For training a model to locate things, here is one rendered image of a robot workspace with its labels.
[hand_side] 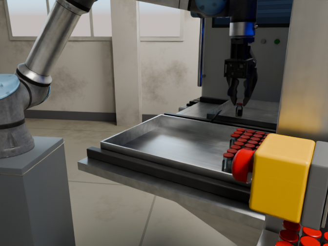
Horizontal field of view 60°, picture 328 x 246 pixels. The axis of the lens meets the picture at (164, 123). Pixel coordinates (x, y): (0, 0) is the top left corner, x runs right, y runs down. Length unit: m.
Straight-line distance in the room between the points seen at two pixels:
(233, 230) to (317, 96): 0.34
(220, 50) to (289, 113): 1.13
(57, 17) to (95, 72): 2.87
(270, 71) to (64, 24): 0.91
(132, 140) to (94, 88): 3.15
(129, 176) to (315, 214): 0.35
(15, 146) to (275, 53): 1.10
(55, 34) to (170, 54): 2.67
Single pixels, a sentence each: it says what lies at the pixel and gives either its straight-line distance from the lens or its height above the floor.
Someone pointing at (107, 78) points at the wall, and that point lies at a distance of 3.79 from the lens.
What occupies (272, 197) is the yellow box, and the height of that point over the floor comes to 0.98.
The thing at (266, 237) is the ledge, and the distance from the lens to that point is 0.44.
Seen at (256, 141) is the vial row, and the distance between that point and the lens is 0.64.
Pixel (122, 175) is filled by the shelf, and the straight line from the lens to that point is 0.58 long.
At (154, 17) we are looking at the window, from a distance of 3.57.
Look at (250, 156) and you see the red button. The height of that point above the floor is 1.01.
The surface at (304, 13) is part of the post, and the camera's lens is 0.38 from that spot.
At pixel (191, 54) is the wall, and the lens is 3.55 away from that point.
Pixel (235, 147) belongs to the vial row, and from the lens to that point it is 0.60.
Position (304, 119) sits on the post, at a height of 1.05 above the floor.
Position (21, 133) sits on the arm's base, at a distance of 0.99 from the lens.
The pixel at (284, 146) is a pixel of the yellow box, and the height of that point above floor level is 1.03.
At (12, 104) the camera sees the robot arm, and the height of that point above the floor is 0.94.
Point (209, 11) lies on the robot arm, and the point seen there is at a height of 1.20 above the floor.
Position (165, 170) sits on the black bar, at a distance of 0.55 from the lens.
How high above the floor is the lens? 1.15
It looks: 18 degrees down
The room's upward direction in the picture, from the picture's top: straight up
